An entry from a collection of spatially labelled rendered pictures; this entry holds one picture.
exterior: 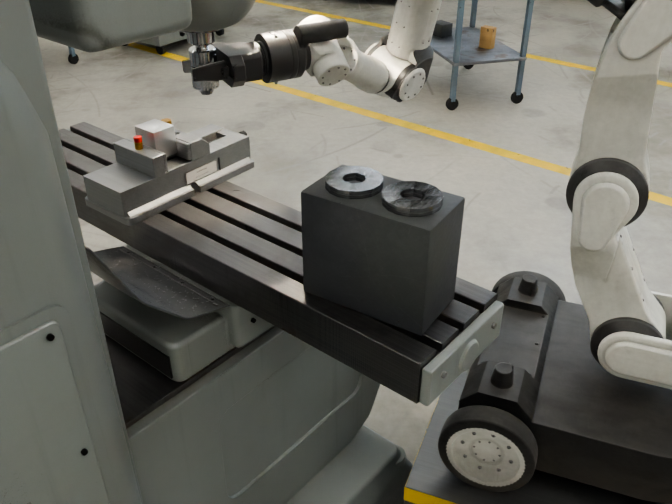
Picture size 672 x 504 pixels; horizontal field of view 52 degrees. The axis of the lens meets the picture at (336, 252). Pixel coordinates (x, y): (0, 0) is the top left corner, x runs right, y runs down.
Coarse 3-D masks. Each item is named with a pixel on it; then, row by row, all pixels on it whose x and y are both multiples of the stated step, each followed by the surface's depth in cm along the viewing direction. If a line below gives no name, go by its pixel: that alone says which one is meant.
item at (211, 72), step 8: (208, 64) 119; (216, 64) 119; (224, 64) 120; (192, 72) 118; (200, 72) 118; (208, 72) 119; (216, 72) 120; (224, 72) 120; (200, 80) 119; (208, 80) 120
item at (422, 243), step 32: (320, 192) 105; (352, 192) 102; (384, 192) 102; (416, 192) 103; (320, 224) 106; (352, 224) 102; (384, 224) 99; (416, 224) 97; (448, 224) 101; (320, 256) 109; (352, 256) 105; (384, 256) 102; (416, 256) 99; (448, 256) 105; (320, 288) 112; (352, 288) 108; (384, 288) 105; (416, 288) 101; (448, 288) 109; (384, 320) 108; (416, 320) 104
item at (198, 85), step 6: (216, 54) 121; (192, 60) 119; (198, 60) 119; (204, 60) 119; (210, 60) 119; (216, 60) 121; (192, 66) 120; (198, 66) 119; (192, 84) 123; (198, 84) 121; (204, 84) 121; (210, 84) 121; (216, 84) 122; (204, 90) 122
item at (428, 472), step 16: (464, 384) 174; (448, 400) 169; (432, 416) 165; (448, 416) 165; (432, 432) 161; (432, 448) 157; (416, 464) 153; (432, 464) 153; (416, 480) 149; (432, 480) 149; (448, 480) 149; (544, 480) 149; (560, 480) 149; (416, 496) 148; (432, 496) 146; (448, 496) 146; (464, 496) 146; (480, 496) 146; (496, 496) 146; (512, 496) 145; (528, 496) 146; (544, 496) 146; (560, 496) 146; (576, 496) 146; (592, 496) 145; (608, 496) 146; (624, 496) 146
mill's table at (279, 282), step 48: (96, 144) 167; (240, 192) 146; (144, 240) 138; (192, 240) 129; (240, 240) 129; (288, 240) 129; (240, 288) 122; (288, 288) 116; (480, 288) 116; (336, 336) 110; (384, 336) 105; (432, 336) 105; (480, 336) 111; (384, 384) 107; (432, 384) 102
